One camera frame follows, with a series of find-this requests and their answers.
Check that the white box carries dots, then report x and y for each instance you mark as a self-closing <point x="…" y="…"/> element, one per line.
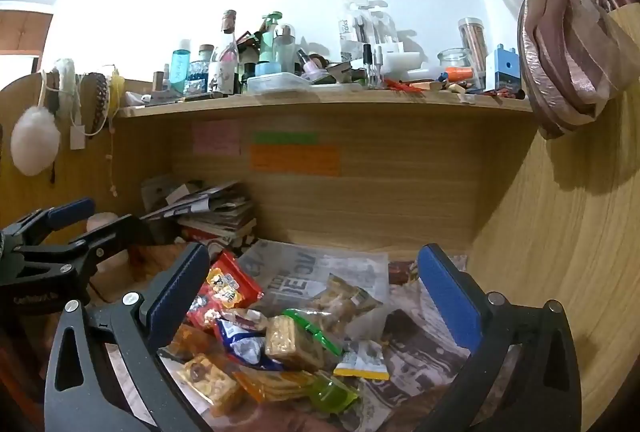
<point x="400" y="61"/>

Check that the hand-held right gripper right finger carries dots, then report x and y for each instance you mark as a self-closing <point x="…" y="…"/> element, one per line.
<point x="445" y="297"/>

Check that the orange cracker packet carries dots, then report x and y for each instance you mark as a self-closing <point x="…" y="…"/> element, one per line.
<point x="275" y="384"/>

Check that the blue cream jar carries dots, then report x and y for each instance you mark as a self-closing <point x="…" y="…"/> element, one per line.
<point x="268" y="69"/>

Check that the orange paper note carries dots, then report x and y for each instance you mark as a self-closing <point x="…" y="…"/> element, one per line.
<point x="295" y="160"/>

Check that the clear plastic lidded box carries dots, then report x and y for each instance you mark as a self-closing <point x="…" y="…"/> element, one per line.
<point x="277" y="83"/>

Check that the teal liquid bottle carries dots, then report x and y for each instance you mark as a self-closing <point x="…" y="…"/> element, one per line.
<point x="179" y="67"/>

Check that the green jelly cup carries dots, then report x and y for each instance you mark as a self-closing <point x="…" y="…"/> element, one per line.
<point x="332" y="394"/>

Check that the stack of books and papers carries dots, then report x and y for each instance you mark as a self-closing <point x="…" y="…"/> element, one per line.
<point x="215" y="212"/>

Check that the orange snack packet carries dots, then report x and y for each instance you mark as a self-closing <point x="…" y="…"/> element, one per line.
<point x="187" y="342"/>

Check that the newspaper sheet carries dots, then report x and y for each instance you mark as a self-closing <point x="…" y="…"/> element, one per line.
<point x="300" y="267"/>

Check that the tall clear canister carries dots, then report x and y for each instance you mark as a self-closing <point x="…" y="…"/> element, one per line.
<point x="475" y="45"/>

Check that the pink paper note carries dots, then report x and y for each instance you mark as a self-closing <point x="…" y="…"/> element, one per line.
<point x="216" y="138"/>

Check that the green edged cracker packet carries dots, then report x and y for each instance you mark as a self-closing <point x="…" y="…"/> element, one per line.
<point x="292" y="342"/>

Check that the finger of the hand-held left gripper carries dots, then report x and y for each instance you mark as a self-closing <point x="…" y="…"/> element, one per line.
<point x="70" y="212"/>
<point x="122" y="232"/>

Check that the glass jar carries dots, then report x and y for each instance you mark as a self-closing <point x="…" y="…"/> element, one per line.
<point x="455" y="62"/>

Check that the clear corked bottle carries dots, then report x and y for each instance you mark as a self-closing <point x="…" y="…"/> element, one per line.
<point x="225" y="62"/>

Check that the glass dropper bottle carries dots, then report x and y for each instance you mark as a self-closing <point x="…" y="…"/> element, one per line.
<point x="370" y="67"/>

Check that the yellow white snack packet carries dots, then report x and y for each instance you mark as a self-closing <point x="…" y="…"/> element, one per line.
<point x="362" y="359"/>

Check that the mint green bottle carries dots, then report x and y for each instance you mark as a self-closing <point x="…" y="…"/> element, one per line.
<point x="267" y="42"/>

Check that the pink knotted curtain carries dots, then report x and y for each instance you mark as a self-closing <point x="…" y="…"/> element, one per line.
<point x="560" y="47"/>

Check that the dark hairbrush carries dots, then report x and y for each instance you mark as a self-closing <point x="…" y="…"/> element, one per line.
<point x="97" y="100"/>

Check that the green paper note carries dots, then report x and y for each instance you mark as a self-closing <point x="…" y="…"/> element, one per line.
<point x="285" y="138"/>

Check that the clear bag of biscuits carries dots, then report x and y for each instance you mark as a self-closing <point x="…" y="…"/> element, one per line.
<point x="340" y="299"/>

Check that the white charger plug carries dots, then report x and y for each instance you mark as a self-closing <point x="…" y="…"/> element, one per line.
<point x="77" y="137"/>

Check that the wooden shelf board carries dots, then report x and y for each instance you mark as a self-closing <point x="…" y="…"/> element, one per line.
<point x="325" y="103"/>

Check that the white fluffy pompom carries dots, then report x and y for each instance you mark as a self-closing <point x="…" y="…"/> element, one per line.
<point x="32" y="142"/>

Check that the blue white snack packet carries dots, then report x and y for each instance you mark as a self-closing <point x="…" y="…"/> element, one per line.
<point x="245" y="342"/>

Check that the blue glass bottle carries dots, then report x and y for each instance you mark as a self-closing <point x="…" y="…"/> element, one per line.
<point x="197" y="75"/>

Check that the brown cookie packet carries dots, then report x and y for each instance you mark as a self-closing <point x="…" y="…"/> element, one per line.
<point x="207" y="379"/>

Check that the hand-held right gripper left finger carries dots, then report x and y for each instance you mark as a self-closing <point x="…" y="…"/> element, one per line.
<point x="177" y="299"/>

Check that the blue box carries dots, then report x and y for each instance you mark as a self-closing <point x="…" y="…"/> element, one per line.
<point x="507" y="70"/>

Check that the red snack packet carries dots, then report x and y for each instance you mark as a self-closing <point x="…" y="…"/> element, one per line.
<point x="227" y="284"/>

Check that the clear tool blister pack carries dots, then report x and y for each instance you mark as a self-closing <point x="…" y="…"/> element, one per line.
<point x="367" y="30"/>

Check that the clear water bottle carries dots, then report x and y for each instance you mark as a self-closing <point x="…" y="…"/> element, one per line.
<point x="285" y="50"/>

